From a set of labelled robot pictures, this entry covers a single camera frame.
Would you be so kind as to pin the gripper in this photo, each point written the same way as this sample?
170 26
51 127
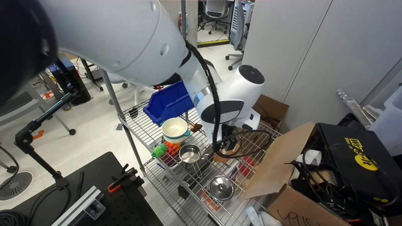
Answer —
228 133

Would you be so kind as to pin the white cloth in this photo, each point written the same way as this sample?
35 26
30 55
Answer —
260 216

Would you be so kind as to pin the metal pot lid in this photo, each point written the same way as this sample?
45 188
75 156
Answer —
221 187

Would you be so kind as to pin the small metal saucepan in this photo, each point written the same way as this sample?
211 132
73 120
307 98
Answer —
190 154

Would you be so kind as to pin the toy carrot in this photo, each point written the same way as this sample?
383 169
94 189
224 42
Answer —
159 150

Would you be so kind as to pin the round grey floor plate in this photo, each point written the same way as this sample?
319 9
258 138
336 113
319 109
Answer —
15 185

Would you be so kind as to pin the white bowl with teal band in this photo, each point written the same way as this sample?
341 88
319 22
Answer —
174 128

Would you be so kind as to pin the aluminium rail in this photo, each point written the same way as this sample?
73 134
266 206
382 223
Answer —
81 205

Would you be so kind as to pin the orange and black clamp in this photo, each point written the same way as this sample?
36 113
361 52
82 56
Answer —
121 180

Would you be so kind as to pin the grey office chair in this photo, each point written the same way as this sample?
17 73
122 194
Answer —
238 28
22 103
216 9

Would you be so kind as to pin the black box with yellow print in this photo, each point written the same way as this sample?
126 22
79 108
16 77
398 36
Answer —
345 157

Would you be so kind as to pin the small brown toy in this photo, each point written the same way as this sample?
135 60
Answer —
196 127

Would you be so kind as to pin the small cardboard box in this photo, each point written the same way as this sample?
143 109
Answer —
271 108

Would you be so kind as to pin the white plastic container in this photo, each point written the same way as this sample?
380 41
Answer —
389 125

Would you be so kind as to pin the open cardboard box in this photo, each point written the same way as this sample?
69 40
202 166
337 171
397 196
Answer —
276 163

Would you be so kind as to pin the blue plastic bin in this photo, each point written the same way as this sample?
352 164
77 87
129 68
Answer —
166 103

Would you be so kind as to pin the camera on mount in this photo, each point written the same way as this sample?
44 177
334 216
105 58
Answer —
40 117

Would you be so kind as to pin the bread plush toy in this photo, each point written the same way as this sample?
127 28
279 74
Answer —
223 157

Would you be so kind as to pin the white paper roll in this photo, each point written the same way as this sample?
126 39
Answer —
312 156

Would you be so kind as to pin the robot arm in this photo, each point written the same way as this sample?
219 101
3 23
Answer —
125 34

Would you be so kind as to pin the black computer tower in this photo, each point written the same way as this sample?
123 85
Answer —
70 80

